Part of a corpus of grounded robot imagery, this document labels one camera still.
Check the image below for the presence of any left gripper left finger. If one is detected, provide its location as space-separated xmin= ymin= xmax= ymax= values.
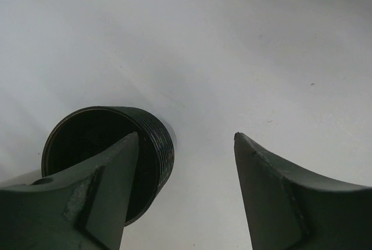
xmin=1 ymin=138 xmax=138 ymax=249

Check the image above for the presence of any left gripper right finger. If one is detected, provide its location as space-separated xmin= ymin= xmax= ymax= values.
xmin=234 ymin=133 xmax=371 ymax=249

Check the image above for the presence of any black ribbed coffee cup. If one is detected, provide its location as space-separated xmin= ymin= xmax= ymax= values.
xmin=41 ymin=106 xmax=176 ymax=226

